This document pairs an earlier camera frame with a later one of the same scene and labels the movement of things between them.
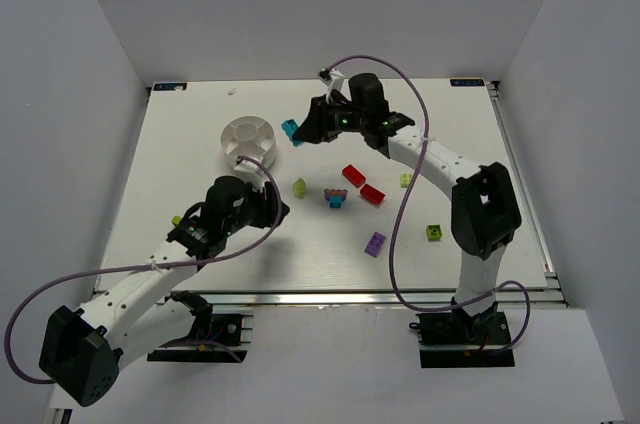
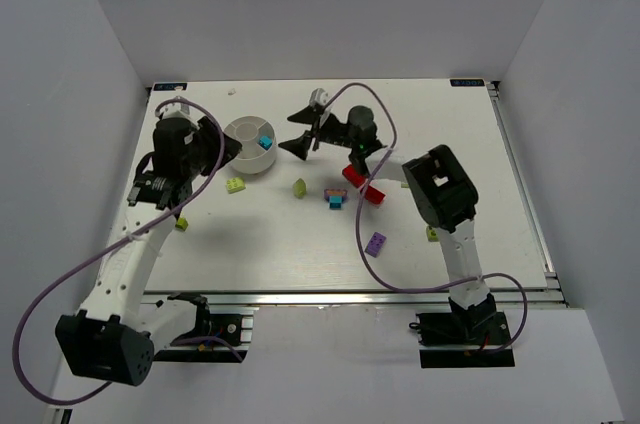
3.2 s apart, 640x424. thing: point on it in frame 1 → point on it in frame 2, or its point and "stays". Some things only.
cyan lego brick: (289, 126) → (265, 142)
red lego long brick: (353, 176) stays
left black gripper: (267, 205) → (215, 142)
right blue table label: (466, 82) stays
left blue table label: (169, 86) stays
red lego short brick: (372, 194) stays
